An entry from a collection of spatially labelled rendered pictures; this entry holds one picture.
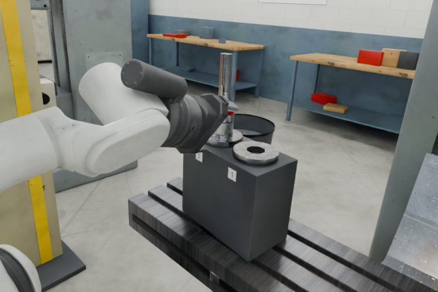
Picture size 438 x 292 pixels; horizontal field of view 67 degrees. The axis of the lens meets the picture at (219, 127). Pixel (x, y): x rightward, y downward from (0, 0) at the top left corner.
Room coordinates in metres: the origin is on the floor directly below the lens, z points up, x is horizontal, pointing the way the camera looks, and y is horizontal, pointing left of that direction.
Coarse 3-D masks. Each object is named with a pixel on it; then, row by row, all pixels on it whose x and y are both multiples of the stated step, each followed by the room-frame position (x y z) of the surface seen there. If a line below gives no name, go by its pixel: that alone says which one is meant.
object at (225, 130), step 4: (228, 116) 0.65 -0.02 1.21; (232, 116) 0.66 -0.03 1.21; (224, 120) 0.65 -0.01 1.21; (228, 120) 0.65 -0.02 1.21; (232, 120) 0.66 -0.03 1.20; (224, 124) 0.65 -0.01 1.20; (228, 124) 0.65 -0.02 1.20; (232, 124) 0.66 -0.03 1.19; (220, 128) 0.65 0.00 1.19; (224, 128) 0.65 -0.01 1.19; (228, 128) 0.65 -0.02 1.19; (232, 128) 0.66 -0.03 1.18; (216, 132) 0.65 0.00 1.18; (220, 132) 0.65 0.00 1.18; (224, 132) 0.65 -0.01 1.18; (228, 132) 0.65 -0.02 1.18; (232, 132) 0.66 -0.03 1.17; (216, 136) 0.65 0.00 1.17; (220, 136) 0.65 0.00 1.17; (224, 136) 0.65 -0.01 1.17; (228, 136) 0.65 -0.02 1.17
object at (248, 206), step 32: (192, 160) 0.65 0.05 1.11; (224, 160) 0.57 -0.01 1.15; (256, 160) 0.55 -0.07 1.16; (288, 160) 0.58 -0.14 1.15; (192, 192) 0.64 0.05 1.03; (224, 192) 0.57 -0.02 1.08; (256, 192) 0.51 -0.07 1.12; (288, 192) 0.58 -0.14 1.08; (224, 224) 0.56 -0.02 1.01; (256, 224) 0.52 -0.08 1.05; (288, 224) 0.59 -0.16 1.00; (256, 256) 0.53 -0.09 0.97
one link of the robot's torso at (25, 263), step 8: (0, 248) 0.42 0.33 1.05; (8, 248) 0.42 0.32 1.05; (16, 256) 0.41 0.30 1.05; (24, 256) 0.41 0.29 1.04; (24, 264) 0.40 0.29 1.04; (32, 264) 0.42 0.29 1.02; (32, 272) 0.40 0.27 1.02; (32, 280) 0.39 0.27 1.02; (32, 288) 0.39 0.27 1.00; (40, 288) 0.40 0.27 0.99
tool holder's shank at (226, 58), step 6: (222, 54) 0.66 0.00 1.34; (228, 54) 0.66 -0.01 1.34; (222, 60) 0.66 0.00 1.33; (228, 60) 0.66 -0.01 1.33; (222, 66) 0.66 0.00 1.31; (228, 66) 0.66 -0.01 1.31; (222, 72) 0.66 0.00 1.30; (228, 72) 0.66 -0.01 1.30; (222, 78) 0.66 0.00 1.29; (228, 78) 0.66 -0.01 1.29; (222, 84) 0.66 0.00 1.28; (228, 84) 0.66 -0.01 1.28; (222, 90) 0.66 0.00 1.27; (228, 90) 0.66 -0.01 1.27; (228, 96) 0.66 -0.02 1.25
